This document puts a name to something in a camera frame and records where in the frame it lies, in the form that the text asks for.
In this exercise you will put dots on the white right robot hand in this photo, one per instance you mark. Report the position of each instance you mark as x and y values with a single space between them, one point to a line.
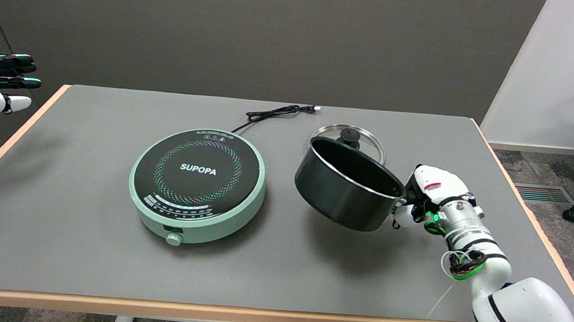
437 184

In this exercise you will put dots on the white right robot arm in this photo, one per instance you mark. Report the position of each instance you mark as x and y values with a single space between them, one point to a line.
519 303

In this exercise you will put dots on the glass lid with black knob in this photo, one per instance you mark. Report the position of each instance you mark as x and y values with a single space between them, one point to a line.
369 139

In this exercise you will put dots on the floor air vent grille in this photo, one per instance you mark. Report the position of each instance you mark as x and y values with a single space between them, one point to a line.
542 194

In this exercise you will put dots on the green round induction cooker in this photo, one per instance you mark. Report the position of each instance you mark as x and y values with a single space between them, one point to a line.
197 185

